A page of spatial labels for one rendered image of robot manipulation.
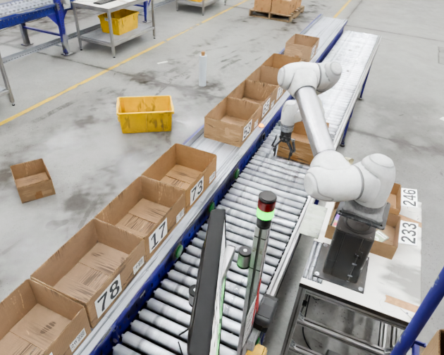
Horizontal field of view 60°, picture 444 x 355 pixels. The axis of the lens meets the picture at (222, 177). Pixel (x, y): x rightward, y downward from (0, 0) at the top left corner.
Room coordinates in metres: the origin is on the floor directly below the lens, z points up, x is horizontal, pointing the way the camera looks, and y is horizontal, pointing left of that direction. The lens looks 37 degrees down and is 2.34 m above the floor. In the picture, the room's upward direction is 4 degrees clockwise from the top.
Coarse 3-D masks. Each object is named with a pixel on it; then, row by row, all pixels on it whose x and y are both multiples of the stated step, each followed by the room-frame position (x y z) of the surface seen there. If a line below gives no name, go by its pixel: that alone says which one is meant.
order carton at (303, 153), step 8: (296, 128) 2.78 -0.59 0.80; (304, 128) 2.76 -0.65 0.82; (296, 136) 2.73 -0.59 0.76; (304, 136) 2.74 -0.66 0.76; (280, 144) 2.43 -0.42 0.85; (296, 144) 2.39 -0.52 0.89; (304, 144) 2.37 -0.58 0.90; (280, 152) 2.43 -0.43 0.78; (288, 152) 2.41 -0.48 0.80; (296, 152) 2.39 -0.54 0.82; (304, 152) 2.36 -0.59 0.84; (296, 160) 2.38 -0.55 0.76; (304, 160) 2.36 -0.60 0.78
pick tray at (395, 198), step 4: (396, 184) 2.04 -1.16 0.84; (392, 188) 2.05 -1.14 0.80; (396, 188) 2.04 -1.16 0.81; (400, 188) 2.00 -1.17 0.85; (392, 192) 2.04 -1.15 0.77; (396, 192) 2.03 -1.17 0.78; (400, 192) 1.95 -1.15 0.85; (392, 196) 2.02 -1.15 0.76; (396, 196) 2.02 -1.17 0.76; (400, 196) 1.91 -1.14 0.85; (388, 200) 1.97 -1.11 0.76; (392, 200) 1.97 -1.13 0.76; (396, 200) 1.97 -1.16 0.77; (400, 200) 1.87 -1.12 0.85; (392, 204) 1.93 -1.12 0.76; (396, 204) 1.92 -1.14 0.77; (400, 204) 1.82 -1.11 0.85; (392, 208) 1.79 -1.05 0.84; (396, 208) 1.78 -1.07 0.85; (400, 208) 1.78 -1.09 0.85; (392, 212) 1.78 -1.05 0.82; (396, 212) 1.78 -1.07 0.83
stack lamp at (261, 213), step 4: (260, 204) 0.81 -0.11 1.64; (264, 204) 0.81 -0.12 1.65; (268, 204) 0.81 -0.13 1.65; (272, 204) 0.81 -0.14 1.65; (260, 208) 0.81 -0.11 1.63; (264, 208) 0.81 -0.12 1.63; (268, 208) 0.81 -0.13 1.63; (272, 208) 0.81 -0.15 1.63; (260, 212) 0.81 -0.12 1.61; (264, 212) 0.81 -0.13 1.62; (268, 212) 0.81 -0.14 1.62; (272, 212) 0.81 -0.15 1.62; (260, 216) 0.81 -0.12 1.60; (264, 216) 0.81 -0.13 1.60; (268, 216) 0.81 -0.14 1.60; (272, 216) 0.81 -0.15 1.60
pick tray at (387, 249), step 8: (336, 208) 1.85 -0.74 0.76; (392, 216) 1.73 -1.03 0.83; (328, 224) 1.68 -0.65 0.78; (392, 224) 1.72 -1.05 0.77; (328, 232) 1.59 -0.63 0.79; (384, 232) 1.66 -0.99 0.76; (392, 232) 1.67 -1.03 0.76; (376, 240) 1.50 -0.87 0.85; (392, 240) 1.60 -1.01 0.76; (376, 248) 1.49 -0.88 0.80; (384, 248) 1.48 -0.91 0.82; (392, 248) 1.46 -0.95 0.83; (384, 256) 1.47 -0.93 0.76; (392, 256) 1.46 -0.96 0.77
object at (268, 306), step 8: (264, 296) 0.92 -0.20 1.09; (272, 296) 0.92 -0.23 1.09; (264, 304) 0.88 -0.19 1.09; (272, 304) 0.88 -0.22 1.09; (256, 312) 0.85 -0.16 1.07; (264, 312) 0.85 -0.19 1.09; (272, 312) 0.85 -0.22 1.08; (256, 320) 0.83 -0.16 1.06; (264, 320) 0.82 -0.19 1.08; (264, 328) 0.84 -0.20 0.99
